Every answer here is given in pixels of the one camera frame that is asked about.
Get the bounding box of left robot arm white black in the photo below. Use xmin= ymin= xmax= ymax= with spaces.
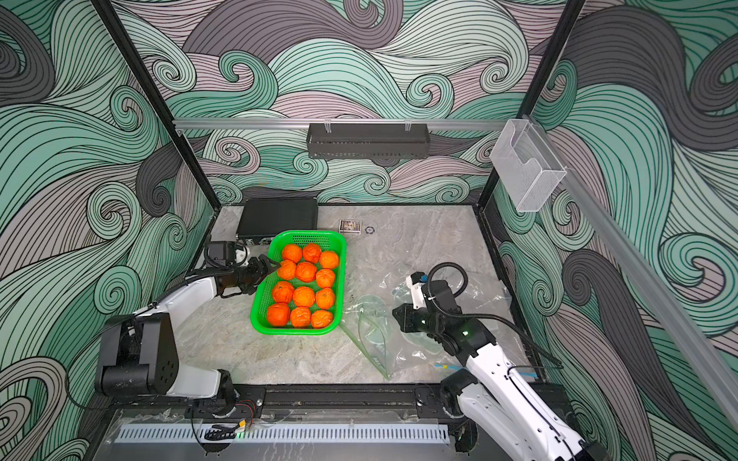
xmin=94 ymin=241 xmax=280 ymax=418

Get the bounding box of small card box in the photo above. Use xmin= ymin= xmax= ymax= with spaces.
xmin=339 ymin=219 xmax=362 ymax=234

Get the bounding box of aluminium wall rail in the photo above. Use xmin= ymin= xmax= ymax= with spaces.
xmin=523 ymin=115 xmax=737 ymax=428
xmin=173 ymin=117 xmax=507 ymax=132

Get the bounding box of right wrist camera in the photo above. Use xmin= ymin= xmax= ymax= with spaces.
xmin=406 ymin=272 xmax=428 ymax=310

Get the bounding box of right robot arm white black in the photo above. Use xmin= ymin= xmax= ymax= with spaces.
xmin=392 ymin=262 xmax=610 ymax=460

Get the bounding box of eleventh orange fruit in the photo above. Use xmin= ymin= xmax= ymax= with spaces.
xmin=289 ymin=307 xmax=312 ymax=328

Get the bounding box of clear acrylic wall holder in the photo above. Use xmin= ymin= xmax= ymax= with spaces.
xmin=490 ymin=118 xmax=566 ymax=213

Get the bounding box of aluminium wall rail right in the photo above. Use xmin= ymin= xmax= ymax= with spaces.
xmin=523 ymin=115 xmax=737 ymax=428

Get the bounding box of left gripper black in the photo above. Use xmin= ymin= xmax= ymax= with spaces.
xmin=226 ymin=252 xmax=280 ymax=293

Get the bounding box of black wall tray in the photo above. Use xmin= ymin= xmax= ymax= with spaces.
xmin=307 ymin=124 xmax=431 ymax=161

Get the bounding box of aluminium wall rail back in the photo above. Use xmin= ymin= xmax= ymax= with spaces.
xmin=173 ymin=117 xmax=507 ymax=132

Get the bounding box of black hard case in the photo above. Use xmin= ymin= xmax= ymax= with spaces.
xmin=236 ymin=198 xmax=318 ymax=242

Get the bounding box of green-zip bag of oranges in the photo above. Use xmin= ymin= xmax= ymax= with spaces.
xmin=340 ymin=295 xmax=414 ymax=380

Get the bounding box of twelfth orange fruit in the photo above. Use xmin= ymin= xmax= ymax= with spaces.
xmin=311 ymin=309 xmax=334 ymax=330

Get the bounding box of white slotted cable duct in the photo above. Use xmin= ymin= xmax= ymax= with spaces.
xmin=113 ymin=424 xmax=451 ymax=445

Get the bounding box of orange fruit taken out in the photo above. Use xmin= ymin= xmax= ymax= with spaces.
xmin=282 ymin=244 xmax=303 ymax=264

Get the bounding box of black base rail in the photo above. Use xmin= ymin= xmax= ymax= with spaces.
xmin=108 ymin=382 xmax=572 ymax=421

